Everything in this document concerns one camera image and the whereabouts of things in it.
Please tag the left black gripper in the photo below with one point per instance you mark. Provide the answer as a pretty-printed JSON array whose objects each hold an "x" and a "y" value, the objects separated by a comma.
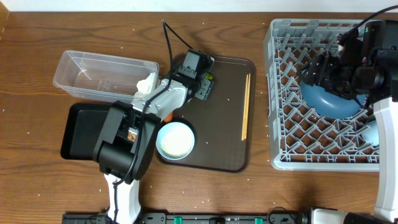
[{"x": 204, "y": 86}]

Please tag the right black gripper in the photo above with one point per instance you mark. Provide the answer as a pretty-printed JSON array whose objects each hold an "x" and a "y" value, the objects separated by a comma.
[{"x": 325, "y": 70}]

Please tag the yellow green snack wrapper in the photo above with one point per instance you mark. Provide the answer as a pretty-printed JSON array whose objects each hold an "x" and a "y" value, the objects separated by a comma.
[{"x": 208, "y": 76}]

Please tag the dark blue plate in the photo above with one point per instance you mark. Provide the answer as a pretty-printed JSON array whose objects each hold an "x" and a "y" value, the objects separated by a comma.
[{"x": 327, "y": 104}]

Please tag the orange carrot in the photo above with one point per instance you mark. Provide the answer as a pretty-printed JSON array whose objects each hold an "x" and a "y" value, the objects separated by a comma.
[{"x": 168, "y": 118}]

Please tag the white tissue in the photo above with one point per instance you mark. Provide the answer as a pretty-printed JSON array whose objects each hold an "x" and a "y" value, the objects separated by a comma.
[{"x": 147, "y": 85}]

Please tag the light blue rice bowl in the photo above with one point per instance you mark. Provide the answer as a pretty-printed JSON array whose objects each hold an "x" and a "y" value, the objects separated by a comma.
[{"x": 175, "y": 141}]

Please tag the small blue cup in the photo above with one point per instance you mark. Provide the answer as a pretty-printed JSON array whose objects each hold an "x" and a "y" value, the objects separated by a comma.
[{"x": 371, "y": 134}]

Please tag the brown food scrap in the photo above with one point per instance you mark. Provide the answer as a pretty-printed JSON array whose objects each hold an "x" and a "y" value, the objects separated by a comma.
[{"x": 132, "y": 134}]

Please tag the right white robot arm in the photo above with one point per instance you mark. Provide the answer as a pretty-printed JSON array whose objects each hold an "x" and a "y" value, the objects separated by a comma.
[{"x": 367, "y": 67}]

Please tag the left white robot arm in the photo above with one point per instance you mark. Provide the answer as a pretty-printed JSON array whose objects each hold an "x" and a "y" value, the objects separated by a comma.
[{"x": 126, "y": 142}]

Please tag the grey dishwasher rack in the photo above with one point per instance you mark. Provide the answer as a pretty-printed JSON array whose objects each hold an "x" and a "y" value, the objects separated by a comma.
[{"x": 300, "y": 138}]

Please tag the black waste bin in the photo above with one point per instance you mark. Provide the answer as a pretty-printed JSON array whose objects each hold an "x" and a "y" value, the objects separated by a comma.
[{"x": 91, "y": 133}]

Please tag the dark brown serving tray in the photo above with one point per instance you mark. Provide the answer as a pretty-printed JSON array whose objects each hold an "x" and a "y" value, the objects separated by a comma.
[{"x": 217, "y": 122}]

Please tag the clear plastic bin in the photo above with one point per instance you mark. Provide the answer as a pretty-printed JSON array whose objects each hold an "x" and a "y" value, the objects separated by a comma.
[{"x": 101, "y": 77}]

